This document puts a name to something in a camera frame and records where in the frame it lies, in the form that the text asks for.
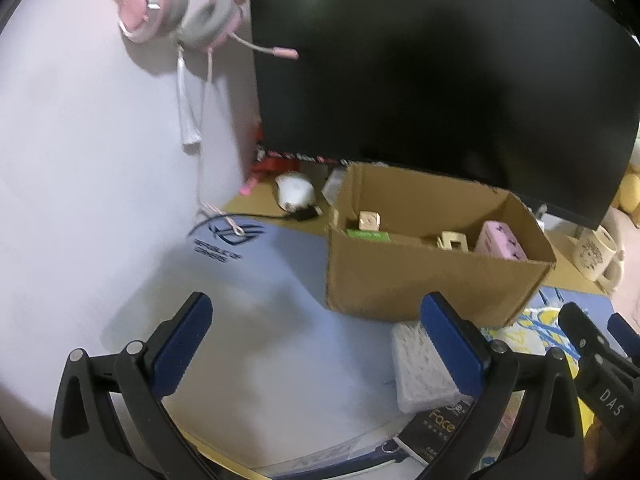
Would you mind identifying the yellow blue patterned cloth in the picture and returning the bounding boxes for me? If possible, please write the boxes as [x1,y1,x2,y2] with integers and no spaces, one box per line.
[480,307,579,362]

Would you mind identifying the yellow and white plush toy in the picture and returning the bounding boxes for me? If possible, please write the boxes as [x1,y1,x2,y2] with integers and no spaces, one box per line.
[612,164,640,216]

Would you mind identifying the blue gaming mouse mat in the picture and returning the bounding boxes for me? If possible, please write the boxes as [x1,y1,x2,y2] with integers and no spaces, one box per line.
[98,216,616,478]

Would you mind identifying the pink cat-ear headset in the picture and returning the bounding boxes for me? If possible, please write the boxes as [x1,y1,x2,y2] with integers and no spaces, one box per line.
[116,0,299,61]

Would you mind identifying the brown cardboard box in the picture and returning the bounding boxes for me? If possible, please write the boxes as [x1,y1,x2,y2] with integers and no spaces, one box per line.
[326,164,556,327]

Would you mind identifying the red figurine toy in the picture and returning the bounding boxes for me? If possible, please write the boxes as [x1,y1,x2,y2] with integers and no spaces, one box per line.
[250,124,300,182]

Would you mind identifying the black usb cable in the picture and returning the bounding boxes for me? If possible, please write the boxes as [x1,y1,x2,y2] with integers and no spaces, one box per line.
[186,204,321,239]

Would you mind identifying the white computer mouse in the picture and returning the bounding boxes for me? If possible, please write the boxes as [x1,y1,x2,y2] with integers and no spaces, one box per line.
[274,171,317,212]

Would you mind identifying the pink pen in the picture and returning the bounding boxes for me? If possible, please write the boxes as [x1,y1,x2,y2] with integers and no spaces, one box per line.
[240,177,257,196]

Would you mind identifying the pink kuromi pouch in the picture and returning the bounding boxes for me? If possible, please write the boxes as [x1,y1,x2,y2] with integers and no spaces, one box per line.
[474,220,527,261]

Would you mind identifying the cream plastic hair claw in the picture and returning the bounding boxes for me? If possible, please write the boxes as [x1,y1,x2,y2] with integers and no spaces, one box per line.
[437,231,469,252]

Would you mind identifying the green white packet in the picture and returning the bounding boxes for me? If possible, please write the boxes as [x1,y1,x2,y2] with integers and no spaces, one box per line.
[346,229,392,243]

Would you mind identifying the white hanging tassel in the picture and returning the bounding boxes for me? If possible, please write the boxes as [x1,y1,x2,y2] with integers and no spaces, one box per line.
[176,44,202,146]

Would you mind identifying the cream printed mug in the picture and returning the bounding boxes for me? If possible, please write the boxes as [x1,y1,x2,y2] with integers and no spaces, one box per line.
[572,226,625,294]

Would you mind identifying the white headset cable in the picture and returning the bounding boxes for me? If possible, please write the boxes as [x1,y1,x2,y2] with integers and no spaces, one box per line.
[192,49,246,239]

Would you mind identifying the small white card stand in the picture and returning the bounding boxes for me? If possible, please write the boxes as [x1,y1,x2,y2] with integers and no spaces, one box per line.
[321,168,346,206]

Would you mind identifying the black Face tissue pack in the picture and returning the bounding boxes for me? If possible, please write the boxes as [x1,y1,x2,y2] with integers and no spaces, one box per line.
[394,399,473,466]

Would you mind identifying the black computer monitor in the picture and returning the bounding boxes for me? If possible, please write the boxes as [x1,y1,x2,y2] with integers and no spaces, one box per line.
[250,0,639,226]

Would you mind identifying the red crane pattern box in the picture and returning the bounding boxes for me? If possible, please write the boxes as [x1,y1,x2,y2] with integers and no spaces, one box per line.
[358,211,381,232]

